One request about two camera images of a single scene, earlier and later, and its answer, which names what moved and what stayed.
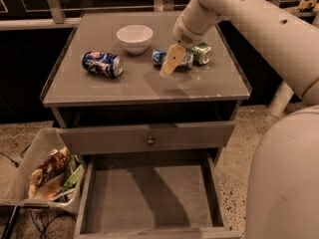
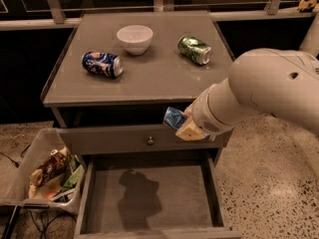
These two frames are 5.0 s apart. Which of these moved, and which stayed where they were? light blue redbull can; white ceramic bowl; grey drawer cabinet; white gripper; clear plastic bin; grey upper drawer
Moved: light blue redbull can; white gripper
Stayed: grey drawer cabinet; grey upper drawer; clear plastic bin; white ceramic bowl
